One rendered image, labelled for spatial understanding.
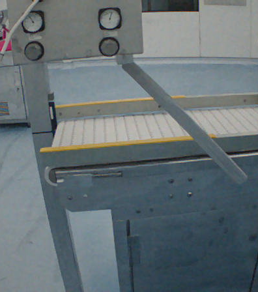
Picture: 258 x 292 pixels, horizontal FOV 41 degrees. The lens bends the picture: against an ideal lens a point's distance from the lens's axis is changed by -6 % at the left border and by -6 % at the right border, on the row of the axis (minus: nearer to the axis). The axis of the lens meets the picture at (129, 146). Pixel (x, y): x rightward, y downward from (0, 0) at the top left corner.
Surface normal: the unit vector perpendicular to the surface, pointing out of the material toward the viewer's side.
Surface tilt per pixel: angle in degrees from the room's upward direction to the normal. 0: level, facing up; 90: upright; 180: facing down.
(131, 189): 90
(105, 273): 0
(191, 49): 90
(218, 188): 90
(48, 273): 0
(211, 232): 90
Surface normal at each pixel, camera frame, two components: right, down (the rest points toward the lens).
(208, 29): -0.10, 0.41
